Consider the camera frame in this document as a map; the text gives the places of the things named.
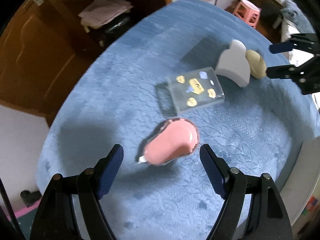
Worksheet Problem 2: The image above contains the white heart-shaped box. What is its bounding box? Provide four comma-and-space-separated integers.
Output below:
215, 40, 251, 87

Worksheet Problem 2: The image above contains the black chalkboard eraser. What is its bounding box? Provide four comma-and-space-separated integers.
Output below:
20, 190, 42, 207

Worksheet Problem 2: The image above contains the green chalkboard with pink frame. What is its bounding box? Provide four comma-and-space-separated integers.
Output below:
11, 199, 41, 239

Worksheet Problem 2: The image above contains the pink plastic stool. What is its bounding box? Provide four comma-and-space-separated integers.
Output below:
233, 0, 261, 29

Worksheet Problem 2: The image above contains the brown wooden cabinet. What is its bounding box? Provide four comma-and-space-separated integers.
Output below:
1, 0, 172, 124

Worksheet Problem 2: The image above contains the beige oval compact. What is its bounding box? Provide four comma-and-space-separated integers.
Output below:
246, 50, 267, 79

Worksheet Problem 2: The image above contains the pink correction tape dispenser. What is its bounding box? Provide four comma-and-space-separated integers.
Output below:
138, 118, 200, 166

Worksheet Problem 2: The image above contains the clear box with stickers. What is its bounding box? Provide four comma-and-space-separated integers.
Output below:
156, 67, 225, 116

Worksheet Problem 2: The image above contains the blue fluffy table cover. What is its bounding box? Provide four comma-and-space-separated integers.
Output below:
36, 0, 319, 239

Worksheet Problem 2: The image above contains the folded pink cloth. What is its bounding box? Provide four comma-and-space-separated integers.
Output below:
78, 0, 133, 29

